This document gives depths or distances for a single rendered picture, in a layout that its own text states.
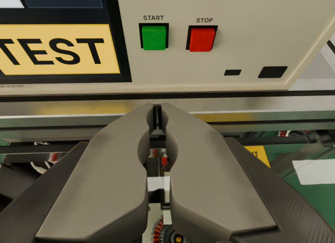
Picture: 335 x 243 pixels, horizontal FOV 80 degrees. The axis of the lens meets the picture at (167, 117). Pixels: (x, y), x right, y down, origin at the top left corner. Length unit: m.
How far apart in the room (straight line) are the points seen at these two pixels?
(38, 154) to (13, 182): 0.34
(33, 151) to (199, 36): 0.24
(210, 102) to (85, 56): 0.13
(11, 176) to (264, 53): 0.61
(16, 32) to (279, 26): 0.20
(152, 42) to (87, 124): 0.11
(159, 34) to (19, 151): 0.23
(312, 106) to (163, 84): 0.16
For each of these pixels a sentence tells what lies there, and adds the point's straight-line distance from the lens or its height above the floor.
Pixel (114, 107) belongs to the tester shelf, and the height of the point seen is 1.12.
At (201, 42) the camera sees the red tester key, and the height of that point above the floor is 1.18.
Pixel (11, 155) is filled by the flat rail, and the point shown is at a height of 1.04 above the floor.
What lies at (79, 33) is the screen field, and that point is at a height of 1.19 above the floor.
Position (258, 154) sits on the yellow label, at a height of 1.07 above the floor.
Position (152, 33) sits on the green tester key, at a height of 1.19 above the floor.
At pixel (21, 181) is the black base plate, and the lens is 0.63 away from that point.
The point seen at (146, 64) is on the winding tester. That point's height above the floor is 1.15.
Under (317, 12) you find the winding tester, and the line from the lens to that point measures 0.20.
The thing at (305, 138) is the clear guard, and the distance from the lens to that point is 0.30.
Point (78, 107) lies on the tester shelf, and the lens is 0.22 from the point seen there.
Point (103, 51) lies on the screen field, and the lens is 0.19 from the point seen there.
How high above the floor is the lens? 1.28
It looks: 57 degrees down
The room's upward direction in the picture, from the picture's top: 3 degrees clockwise
